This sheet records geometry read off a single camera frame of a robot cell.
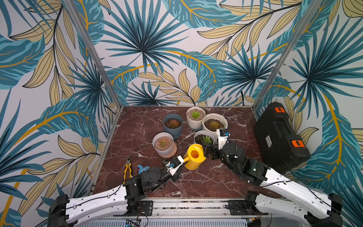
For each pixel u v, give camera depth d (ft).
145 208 2.42
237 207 2.39
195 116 3.23
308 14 2.32
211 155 2.06
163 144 2.81
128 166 2.82
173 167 1.79
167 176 1.93
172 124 3.12
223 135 1.92
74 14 2.27
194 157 2.14
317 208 1.33
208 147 2.02
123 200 1.64
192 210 2.41
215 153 2.02
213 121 3.16
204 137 2.90
